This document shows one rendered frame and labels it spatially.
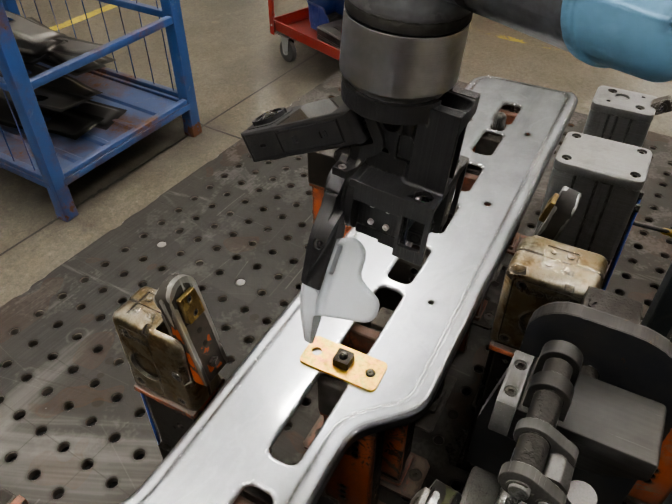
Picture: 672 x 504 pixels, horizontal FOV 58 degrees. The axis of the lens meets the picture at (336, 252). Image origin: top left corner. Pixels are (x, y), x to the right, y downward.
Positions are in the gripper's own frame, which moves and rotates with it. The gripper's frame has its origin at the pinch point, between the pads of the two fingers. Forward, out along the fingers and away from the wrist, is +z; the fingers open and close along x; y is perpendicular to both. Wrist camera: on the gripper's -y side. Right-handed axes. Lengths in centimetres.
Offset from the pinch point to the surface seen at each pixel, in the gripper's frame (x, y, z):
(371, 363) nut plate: 1.3, 3.3, 11.2
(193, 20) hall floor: 268, -242, 130
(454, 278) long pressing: 17.1, 6.3, 11.2
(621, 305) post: 10.6, 22.0, 0.2
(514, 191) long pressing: 37.1, 7.6, 11.1
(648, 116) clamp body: 56, 20, 5
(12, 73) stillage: 79, -158, 62
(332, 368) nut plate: -1.1, 0.2, 11.4
